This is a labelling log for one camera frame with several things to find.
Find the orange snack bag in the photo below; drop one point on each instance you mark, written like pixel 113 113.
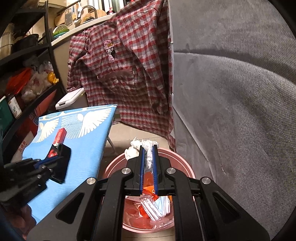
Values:
pixel 148 189

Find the labelled sauce jar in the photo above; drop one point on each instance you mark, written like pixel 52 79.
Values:
pixel 14 106

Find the pink trash bin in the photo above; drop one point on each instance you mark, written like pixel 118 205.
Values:
pixel 132 220

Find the green storage box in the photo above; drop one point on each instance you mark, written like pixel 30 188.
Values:
pixel 5 114

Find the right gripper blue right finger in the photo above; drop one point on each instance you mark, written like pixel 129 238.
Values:
pixel 155 167

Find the red plastic bag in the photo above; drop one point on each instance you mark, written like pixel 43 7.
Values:
pixel 142 212

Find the red ointment box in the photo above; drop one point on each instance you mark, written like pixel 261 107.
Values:
pixel 60 137

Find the black metal shelf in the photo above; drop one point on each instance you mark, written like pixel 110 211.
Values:
pixel 33 45

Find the person's left hand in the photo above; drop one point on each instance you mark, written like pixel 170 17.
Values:
pixel 23 220

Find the black crab glove packet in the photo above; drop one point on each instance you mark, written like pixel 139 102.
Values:
pixel 58 174

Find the steel pot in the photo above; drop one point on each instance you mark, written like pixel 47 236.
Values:
pixel 7 41

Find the red plaid shirt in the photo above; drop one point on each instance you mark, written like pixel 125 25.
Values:
pixel 126 61

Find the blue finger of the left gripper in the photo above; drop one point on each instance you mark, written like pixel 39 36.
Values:
pixel 45 161

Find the white bag of food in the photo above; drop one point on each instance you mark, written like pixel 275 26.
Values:
pixel 38 82

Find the red cardboard box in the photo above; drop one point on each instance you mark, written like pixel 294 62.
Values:
pixel 28 129

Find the white plastic straws bundle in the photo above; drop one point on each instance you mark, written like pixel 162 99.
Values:
pixel 155 208

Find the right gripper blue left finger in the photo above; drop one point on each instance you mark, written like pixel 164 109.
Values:
pixel 142 166

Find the blue winged table cloth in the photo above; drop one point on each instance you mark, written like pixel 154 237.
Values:
pixel 87 130

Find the clear plastic wrap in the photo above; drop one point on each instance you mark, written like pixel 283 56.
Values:
pixel 162 222

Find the white lidded bin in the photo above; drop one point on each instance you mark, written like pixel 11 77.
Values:
pixel 72 100

